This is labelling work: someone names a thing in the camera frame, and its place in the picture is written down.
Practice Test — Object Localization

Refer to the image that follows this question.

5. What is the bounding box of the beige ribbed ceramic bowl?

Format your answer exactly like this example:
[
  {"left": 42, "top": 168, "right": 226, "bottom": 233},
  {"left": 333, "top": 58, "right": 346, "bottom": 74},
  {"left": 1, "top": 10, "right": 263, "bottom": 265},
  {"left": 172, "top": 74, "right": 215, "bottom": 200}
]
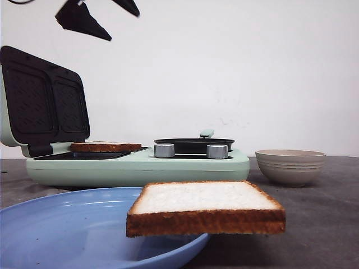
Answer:
[{"left": 255, "top": 149, "right": 326, "bottom": 187}]

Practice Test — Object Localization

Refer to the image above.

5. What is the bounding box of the black round frying pan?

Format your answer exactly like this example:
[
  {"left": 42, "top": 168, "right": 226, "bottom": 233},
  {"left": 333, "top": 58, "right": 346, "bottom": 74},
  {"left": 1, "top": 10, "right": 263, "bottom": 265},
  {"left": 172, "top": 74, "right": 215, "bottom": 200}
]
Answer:
[{"left": 154, "top": 129, "right": 235, "bottom": 154}]

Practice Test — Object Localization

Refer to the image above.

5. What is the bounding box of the mint green breakfast maker base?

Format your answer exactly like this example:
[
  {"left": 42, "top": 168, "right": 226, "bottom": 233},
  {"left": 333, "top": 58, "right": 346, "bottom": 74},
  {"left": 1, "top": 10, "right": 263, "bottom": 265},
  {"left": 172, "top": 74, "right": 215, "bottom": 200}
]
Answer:
[{"left": 26, "top": 147, "right": 250, "bottom": 187}]

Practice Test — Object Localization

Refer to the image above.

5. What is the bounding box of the breakfast maker hinged lid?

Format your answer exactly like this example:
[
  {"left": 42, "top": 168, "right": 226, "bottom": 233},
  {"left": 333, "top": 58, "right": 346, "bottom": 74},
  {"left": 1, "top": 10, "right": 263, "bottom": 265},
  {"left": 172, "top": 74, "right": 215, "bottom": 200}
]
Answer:
[{"left": 1, "top": 46, "right": 90, "bottom": 157}]

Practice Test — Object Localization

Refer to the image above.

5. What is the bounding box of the white bread slice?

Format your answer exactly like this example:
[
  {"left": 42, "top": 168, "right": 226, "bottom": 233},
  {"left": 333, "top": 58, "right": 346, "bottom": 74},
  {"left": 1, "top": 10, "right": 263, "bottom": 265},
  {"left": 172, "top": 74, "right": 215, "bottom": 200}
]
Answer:
[
  {"left": 126, "top": 180, "right": 286, "bottom": 238},
  {"left": 70, "top": 141, "right": 142, "bottom": 152}
]

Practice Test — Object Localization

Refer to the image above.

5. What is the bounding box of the left silver control knob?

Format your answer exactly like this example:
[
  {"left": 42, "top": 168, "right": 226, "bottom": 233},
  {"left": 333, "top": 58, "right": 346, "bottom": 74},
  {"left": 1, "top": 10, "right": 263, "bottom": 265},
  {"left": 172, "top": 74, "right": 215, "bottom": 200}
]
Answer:
[{"left": 154, "top": 143, "right": 175, "bottom": 158}]

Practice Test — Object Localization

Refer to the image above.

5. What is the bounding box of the silver control knob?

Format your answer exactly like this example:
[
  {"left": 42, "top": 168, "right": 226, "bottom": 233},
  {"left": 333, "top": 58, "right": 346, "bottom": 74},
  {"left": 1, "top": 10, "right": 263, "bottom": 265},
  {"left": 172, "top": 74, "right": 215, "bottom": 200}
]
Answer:
[
  {"left": 154, "top": 143, "right": 175, "bottom": 158},
  {"left": 206, "top": 144, "right": 228, "bottom": 159}
]

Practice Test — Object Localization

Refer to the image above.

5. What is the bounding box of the blue plastic plate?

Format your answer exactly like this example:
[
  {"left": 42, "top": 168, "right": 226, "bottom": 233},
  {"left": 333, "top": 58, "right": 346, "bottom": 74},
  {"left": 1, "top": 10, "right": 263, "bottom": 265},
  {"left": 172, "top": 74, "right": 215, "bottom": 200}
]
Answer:
[{"left": 1, "top": 188, "right": 209, "bottom": 268}]

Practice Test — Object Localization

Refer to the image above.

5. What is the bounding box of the right silver control knob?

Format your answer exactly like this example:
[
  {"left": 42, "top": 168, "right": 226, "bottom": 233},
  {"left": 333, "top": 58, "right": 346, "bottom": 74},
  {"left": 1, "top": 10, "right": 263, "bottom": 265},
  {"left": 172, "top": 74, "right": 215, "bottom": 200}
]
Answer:
[{"left": 206, "top": 144, "right": 228, "bottom": 159}]

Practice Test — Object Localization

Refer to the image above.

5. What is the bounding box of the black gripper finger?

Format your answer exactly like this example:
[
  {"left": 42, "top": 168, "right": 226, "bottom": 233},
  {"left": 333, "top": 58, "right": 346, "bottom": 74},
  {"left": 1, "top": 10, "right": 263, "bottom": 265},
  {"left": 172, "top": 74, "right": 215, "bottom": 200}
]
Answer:
[
  {"left": 55, "top": 0, "right": 112, "bottom": 41},
  {"left": 113, "top": 0, "right": 140, "bottom": 17}
]

